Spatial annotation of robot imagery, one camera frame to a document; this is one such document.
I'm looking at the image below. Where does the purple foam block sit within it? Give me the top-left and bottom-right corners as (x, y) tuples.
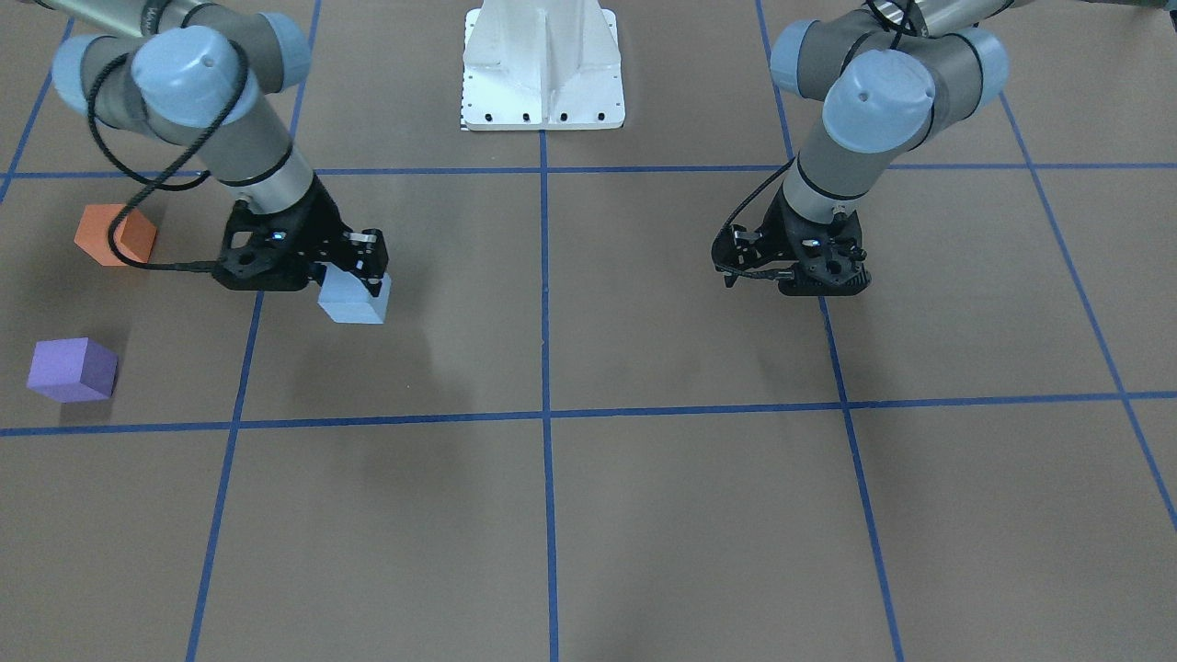
(26, 337), (119, 404)

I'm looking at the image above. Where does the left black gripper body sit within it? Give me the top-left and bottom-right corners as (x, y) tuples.
(714, 191), (864, 282)

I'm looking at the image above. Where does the black camera cable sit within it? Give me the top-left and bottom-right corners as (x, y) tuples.
(86, 40), (253, 273)
(714, 158), (797, 277)

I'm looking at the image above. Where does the orange foam block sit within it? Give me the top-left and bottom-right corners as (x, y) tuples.
(73, 204), (158, 267)

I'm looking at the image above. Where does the light blue foam block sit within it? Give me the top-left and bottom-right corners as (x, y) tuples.
(318, 265), (394, 325)

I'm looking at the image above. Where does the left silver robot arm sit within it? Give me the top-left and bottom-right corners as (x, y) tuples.
(711, 1), (1020, 297)

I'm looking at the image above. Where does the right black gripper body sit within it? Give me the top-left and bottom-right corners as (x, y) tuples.
(230, 177), (388, 276)

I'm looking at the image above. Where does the white pedestal column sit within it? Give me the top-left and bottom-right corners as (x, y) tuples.
(460, 1), (626, 131)

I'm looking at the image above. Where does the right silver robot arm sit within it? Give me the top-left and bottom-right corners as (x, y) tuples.
(46, 1), (388, 298)

